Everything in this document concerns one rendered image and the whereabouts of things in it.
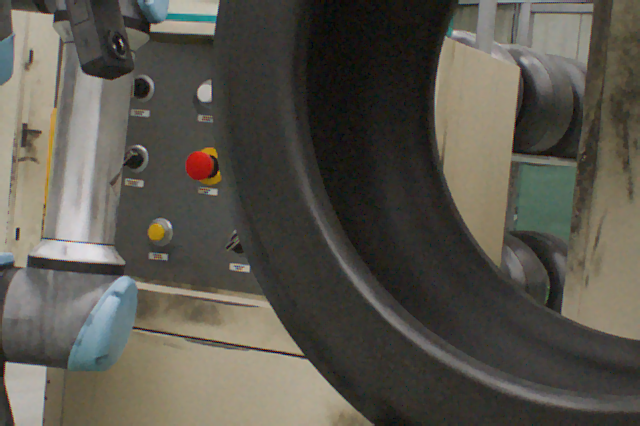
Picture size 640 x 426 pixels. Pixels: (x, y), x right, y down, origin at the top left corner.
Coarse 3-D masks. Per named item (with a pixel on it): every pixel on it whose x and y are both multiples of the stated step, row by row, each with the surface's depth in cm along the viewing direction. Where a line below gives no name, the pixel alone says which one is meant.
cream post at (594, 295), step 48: (624, 0) 108; (624, 48) 108; (624, 96) 108; (624, 144) 108; (576, 192) 110; (624, 192) 108; (576, 240) 110; (624, 240) 108; (576, 288) 110; (624, 288) 108; (624, 336) 108
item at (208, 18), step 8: (176, 0) 167; (184, 0) 166; (192, 0) 166; (200, 0) 165; (208, 0) 165; (216, 0) 164; (168, 8) 167; (176, 8) 167; (184, 8) 166; (192, 8) 166; (200, 8) 165; (208, 8) 165; (216, 8) 164; (168, 16) 166; (176, 16) 166; (184, 16) 165; (192, 16) 165; (200, 16) 164; (208, 16) 164; (448, 32) 151
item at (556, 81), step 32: (480, 0) 454; (480, 32) 454; (512, 64) 478; (544, 64) 504; (576, 64) 539; (544, 96) 497; (576, 96) 529; (544, 128) 501; (576, 128) 530; (512, 160) 518; (544, 160) 524; (576, 160) 547; (512, 192) 589; (512, 224) 592; (512, 256) 504; (544, 256) 536; (544, 288) 512
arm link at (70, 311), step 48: (48, 0) 143; (144, 0) 141; (96, 96) 141; (96, 144) 141; (48, 192) 143; (96, 192) 141; (48, 240) 142; (96, 240) 141; (48, 288) 139; (96, 288) 140; (48, 336) 139; (96, 336) 138
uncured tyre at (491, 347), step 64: (256, 0) 80; (320, 0) 98; (384, 0) 104; (448, 0) 103; (256, 64) 80; (320, 64) 100; (384, 64) 105; (256, 128) 80; (320, 128) 101; (384, 128) 105; (256, 192) 80; (320, 192) 79; (384, 192) 105; (448, 192) 106; (256, 256) 83; (320, 256) 78; (384, 256) 103; (448, 256) 103; (320, 320) 79; (384, 320) 76; (448, 320) 102; (512, 320) 101; (384, 384) 77; (448, 384) 75; (512, 384) 73; (576, 384) 99
